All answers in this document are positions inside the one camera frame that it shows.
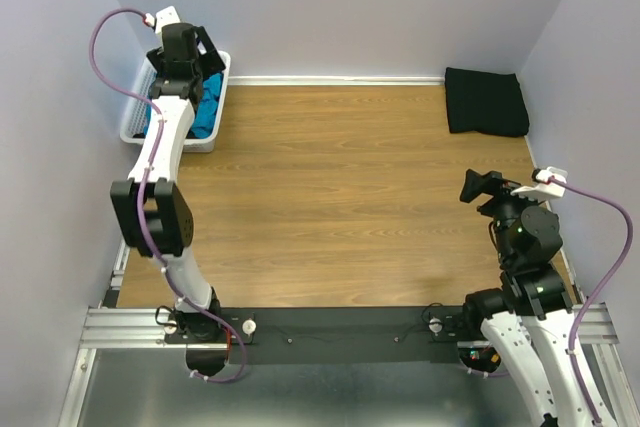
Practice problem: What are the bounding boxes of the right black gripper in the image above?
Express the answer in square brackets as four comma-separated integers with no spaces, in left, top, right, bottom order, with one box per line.
[459,166,546,264]

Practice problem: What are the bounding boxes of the blue t-shirt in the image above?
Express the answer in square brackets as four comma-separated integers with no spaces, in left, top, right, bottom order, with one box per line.
[142,71,225,141]

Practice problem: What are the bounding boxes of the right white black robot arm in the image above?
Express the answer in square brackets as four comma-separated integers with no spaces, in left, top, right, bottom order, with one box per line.
[459,167,617,426]

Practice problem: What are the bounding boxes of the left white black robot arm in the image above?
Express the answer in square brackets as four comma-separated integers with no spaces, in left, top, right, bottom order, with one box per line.
[110,19,226,342]

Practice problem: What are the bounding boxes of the folded black t-shirt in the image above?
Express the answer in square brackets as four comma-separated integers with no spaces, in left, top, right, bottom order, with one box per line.
[444,67,530,138]

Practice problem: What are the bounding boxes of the white plastic laundry basket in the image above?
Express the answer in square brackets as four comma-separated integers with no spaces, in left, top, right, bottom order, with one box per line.
[119,50,231,153]

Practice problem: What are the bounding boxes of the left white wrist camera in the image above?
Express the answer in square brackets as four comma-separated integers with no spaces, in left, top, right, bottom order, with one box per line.
[143,6,181,37]

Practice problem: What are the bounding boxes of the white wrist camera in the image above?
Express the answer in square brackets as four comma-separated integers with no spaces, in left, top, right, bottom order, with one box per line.
[143,6,181,37]
[511,166,568,202]

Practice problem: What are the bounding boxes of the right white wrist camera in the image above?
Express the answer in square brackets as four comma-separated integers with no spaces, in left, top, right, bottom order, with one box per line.
[511,166,568,202]

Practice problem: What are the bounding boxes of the aluminium frame rail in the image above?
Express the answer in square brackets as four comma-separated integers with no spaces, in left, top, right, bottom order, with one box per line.
[60,248,639,426]

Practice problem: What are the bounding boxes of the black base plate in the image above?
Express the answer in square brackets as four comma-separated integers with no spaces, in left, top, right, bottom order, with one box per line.
[164,304,524,368]

